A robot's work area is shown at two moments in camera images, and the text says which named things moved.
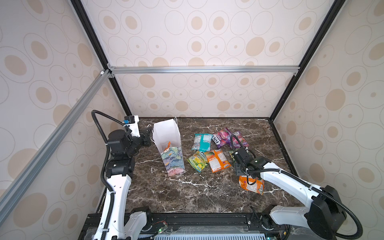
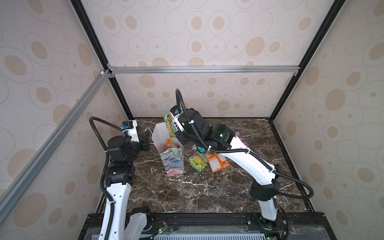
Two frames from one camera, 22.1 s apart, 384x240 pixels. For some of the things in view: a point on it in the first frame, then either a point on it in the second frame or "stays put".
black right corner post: x=337 y=7 stays put
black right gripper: x=237 y=170 -> x=181 y=139
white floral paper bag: x=167 y=136 stays put
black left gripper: x=145 y=132 stays put
